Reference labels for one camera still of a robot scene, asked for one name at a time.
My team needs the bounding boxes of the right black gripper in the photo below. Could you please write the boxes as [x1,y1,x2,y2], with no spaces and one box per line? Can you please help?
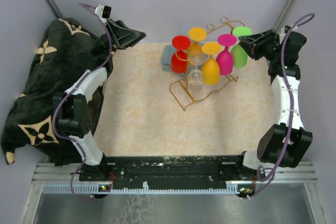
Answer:
[238,29,281,62]

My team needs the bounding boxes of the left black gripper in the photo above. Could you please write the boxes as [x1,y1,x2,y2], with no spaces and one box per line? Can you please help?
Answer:
[92,18,147,56]

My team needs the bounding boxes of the green plastic wine glass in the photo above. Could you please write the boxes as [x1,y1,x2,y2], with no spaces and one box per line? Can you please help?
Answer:
[231,26,252,68]

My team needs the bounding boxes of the pink plastic wine glass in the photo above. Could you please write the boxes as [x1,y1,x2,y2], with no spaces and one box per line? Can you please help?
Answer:
[216,34,237,76]

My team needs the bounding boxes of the yellow plastic wine glass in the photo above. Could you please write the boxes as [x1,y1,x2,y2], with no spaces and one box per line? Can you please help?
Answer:
[202,42,221,85]

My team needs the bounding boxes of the orange plastic wine glass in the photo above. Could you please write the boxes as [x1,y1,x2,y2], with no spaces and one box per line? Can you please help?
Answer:
[188,27,207,53]

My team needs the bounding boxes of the red plastic wine glass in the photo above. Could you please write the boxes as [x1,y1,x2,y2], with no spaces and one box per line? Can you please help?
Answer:
[170,35,191,73]

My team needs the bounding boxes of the clear glass wine glass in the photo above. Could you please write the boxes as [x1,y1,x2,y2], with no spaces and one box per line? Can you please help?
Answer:
[187,51,204,92]

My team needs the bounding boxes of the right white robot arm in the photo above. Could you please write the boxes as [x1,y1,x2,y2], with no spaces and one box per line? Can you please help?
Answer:
[234,29,313,180]

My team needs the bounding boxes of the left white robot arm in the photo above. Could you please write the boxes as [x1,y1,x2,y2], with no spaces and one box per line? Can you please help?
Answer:
[52,18,146,180]

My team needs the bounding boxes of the folded light blue jeans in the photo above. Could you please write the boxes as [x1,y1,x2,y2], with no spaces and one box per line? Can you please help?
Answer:
[161,45,176,72]

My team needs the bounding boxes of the black floral blanket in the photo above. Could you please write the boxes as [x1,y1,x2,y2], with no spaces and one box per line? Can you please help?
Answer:
[1,19,108,166]

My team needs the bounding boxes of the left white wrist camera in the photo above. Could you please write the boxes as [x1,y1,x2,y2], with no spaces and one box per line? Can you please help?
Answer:
[95,4,112,23]

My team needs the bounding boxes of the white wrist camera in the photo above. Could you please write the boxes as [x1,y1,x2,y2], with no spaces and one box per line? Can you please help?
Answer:
[95,4,112,23]
[280,25,298,36]

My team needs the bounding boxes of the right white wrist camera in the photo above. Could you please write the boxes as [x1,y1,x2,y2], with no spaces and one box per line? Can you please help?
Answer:
[280,25,298,36]

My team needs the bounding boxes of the gold wire glass rack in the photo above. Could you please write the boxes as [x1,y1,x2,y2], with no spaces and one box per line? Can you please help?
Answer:
[169,16,246,110]

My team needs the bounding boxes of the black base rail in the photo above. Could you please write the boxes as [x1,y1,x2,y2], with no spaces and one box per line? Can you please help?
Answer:
[79,155,256,190]

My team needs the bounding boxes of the grey cable duct strip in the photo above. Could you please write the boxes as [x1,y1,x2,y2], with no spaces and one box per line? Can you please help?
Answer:
[41,181,257,195]

